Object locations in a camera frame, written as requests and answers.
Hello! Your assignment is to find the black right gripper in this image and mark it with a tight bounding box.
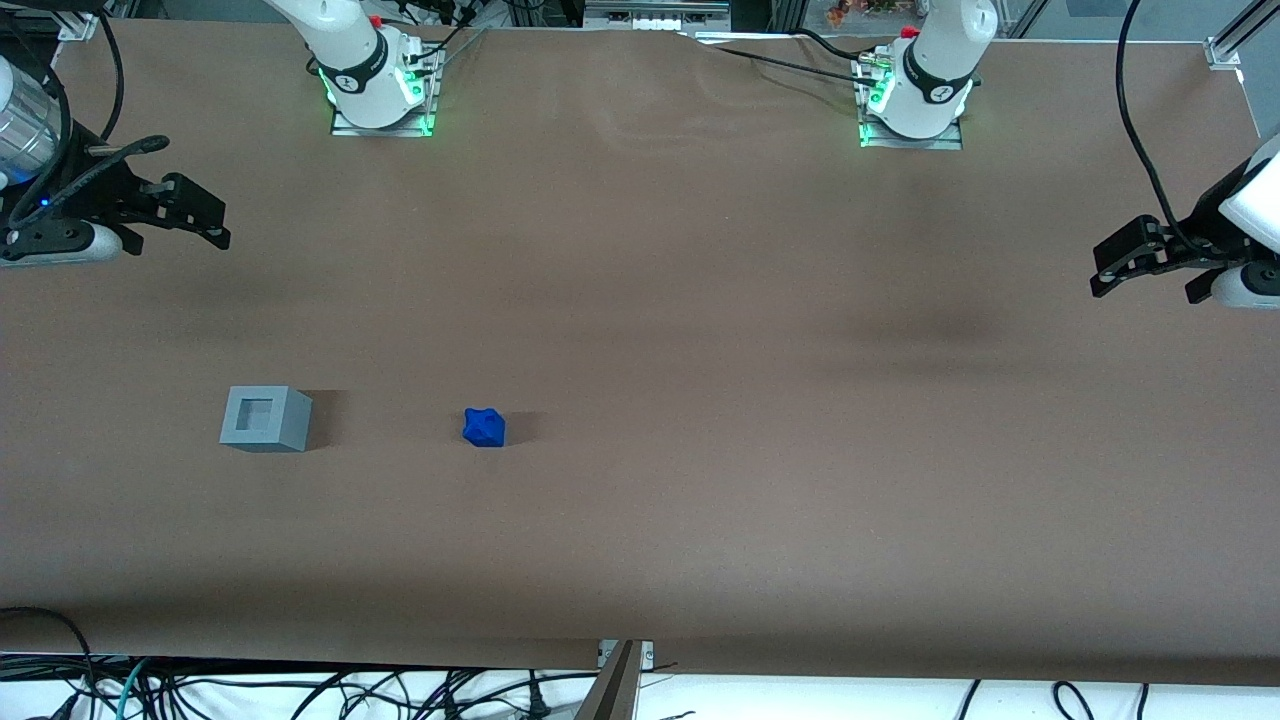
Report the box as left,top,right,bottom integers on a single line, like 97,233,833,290
0,150,232,257

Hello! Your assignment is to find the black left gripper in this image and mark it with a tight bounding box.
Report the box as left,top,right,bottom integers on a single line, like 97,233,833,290
1090,163,1263,305

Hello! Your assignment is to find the blue faceted part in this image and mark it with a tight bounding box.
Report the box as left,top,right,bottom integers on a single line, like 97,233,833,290
462,406,507,449

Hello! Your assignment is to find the grey hollow cube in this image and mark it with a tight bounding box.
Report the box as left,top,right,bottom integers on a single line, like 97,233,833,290
219,386,314,454

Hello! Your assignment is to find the brown table cover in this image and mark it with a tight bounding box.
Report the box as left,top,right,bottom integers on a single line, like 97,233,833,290
0,20,1280,687

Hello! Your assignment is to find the white terminal block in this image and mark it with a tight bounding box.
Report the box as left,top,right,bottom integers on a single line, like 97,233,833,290
583,0,733,33

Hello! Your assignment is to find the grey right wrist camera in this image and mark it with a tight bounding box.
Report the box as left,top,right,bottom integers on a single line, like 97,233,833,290
0,222,124,267

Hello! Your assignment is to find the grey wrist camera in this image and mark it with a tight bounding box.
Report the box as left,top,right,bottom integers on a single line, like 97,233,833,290
0,222,124,267
1210,262,1280,310

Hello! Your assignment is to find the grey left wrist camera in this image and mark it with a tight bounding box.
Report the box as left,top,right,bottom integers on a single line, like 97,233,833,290
1210,262,1280,310

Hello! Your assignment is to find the black hanging gripper cable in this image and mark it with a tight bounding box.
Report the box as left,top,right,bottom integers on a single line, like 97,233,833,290
1115,0,1206,256

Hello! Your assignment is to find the aluminium frame profile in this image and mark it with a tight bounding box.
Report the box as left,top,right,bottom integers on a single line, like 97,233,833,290
1205,0,1280,69
55,0,113,43

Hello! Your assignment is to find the black floor cable arc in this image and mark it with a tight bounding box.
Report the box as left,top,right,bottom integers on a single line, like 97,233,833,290
0,606,98,720

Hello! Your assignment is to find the black cable across cover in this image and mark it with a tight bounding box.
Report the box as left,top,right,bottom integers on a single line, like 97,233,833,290
690,28,886,85

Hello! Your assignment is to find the teal cable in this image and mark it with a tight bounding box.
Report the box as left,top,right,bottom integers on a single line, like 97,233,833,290
113,656,153,720

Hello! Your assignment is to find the black long floor cable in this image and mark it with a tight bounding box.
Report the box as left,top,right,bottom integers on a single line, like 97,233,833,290
160,668,603,720

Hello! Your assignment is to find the metal table edge bracket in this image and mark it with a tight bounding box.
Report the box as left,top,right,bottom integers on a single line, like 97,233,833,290
575,640,656,720

